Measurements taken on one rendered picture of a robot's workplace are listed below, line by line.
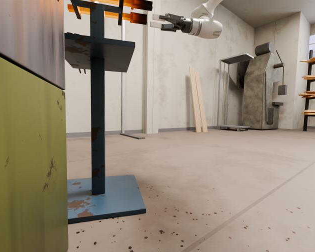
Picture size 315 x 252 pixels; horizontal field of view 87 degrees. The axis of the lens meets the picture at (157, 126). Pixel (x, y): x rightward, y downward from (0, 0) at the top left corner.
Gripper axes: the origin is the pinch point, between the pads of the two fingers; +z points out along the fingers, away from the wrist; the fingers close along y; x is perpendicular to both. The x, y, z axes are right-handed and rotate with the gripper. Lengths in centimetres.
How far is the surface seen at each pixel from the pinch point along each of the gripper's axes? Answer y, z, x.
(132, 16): -2.2, 13.5, -0.7
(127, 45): -31.6, 17.8, -27.6
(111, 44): -31.4, 23.7, -28.0
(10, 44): -72, 34, -45
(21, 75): -69, 34, -48
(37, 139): -65, 34, -58
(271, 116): 305, -426, -52
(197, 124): 265, -165, -76
